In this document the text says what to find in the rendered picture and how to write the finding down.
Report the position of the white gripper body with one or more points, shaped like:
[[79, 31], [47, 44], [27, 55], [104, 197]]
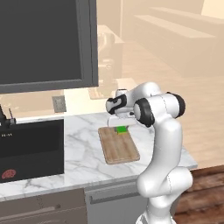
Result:
[[121, 121]]

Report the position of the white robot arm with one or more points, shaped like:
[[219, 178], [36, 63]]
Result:
[[163, 151]]

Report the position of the green and yellow sponge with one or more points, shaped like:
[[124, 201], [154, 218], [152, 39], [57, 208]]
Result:
[[121, 130]]

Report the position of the wooden cutting board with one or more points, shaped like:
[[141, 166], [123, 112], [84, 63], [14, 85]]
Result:
[[118, 145]]

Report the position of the grey dishwasher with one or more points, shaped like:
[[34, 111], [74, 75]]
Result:
[[116, 201]]

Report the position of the black hob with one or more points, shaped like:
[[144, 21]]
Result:
[[30, 148]]

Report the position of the beige sofa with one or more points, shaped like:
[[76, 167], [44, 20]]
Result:
[[178, 38]]

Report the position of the black stove knob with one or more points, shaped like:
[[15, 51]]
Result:
[[11, 120]]

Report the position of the brown drawer front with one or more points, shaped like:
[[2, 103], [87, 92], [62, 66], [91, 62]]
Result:
[[43, 208]]

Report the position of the grey wall socket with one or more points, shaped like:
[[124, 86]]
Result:
[[59, 103]]

